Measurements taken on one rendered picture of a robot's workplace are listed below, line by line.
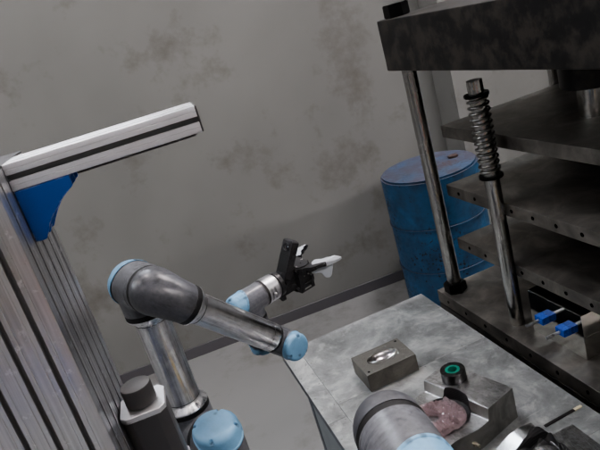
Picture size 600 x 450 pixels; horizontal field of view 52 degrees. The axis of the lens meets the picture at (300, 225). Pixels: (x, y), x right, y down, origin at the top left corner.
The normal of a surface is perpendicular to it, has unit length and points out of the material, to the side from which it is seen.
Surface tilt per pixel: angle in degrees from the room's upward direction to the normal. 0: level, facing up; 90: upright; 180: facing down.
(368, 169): 90
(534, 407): 0
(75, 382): 90
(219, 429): 7
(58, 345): 90
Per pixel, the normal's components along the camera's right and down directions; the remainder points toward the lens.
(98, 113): 0.24, 0.25
